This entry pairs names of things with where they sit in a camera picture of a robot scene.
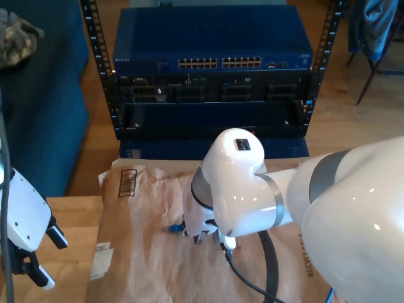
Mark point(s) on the camouflage cloth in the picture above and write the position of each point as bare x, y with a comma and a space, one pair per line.
15, 41

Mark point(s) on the blue grey jacket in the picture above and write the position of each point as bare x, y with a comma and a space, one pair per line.
372, 28

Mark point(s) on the brown paper mailer envelope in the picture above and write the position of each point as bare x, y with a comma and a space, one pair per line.
142, 252

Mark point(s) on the dark metal chair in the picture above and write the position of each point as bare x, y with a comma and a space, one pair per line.
366, 83

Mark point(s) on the blue network switch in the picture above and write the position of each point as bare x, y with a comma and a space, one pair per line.
208, 34

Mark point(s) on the blue sofa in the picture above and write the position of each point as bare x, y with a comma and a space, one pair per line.
47, 110

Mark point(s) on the black rack tray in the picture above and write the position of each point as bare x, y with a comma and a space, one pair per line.
189, 116

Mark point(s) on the blue box under rack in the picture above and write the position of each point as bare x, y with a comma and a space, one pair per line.
158, 148

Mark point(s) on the black rack server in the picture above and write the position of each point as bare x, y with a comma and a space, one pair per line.
214, 83

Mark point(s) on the black rack frame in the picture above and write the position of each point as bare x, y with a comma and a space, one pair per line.
96, 38

